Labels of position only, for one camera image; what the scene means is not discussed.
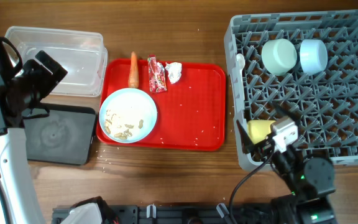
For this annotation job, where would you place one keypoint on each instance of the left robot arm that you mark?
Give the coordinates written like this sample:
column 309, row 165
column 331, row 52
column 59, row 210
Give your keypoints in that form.
column 18, row 199

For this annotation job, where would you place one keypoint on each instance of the red snack wrapper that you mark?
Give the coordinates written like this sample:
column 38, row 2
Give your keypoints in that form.
column 157, row 83

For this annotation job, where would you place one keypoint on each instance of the light blue plate with rice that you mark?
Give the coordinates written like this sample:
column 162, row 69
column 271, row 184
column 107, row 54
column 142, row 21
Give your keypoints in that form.
column 127, row 116

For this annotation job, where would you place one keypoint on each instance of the black tray bin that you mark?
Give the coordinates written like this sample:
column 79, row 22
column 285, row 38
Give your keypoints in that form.
column 60, row 134

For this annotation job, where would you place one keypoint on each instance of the yellow plastic cup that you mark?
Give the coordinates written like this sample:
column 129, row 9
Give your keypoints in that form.
column 259, row 129

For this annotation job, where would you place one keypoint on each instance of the red serving tray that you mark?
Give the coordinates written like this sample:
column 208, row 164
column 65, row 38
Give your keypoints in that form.
column 191, row 112

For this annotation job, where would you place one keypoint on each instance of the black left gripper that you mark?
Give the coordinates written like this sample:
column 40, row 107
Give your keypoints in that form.
column 48, row 79

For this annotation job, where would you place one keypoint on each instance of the grey dishwasher rack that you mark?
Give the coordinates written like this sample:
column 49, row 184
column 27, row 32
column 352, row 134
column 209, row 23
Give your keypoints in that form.
column 327, row 102

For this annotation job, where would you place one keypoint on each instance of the pale green bowl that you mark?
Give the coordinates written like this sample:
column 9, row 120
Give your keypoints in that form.
column 279, row 56

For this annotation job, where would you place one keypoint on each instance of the light blue bowl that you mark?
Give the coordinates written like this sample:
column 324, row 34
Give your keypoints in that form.
column 313, row 56

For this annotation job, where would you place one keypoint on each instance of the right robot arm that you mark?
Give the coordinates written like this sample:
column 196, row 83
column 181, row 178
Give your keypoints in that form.
column 310, row 179

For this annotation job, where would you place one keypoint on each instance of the orange carrot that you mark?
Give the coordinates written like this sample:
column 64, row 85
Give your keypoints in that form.
column 133, row 80

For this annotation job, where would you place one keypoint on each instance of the white plastic spoon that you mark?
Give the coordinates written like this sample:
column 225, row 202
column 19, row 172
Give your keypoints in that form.
column 241, row 62

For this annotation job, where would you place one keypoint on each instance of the white tissue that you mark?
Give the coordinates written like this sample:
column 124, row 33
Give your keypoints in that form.
column 174, row 71

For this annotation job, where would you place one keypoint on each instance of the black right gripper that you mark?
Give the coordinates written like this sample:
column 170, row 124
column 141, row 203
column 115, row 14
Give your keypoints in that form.
column 263, row 147

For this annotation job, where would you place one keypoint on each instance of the clear plastic bin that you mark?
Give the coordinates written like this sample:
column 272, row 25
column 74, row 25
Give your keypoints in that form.
column 82, row 54

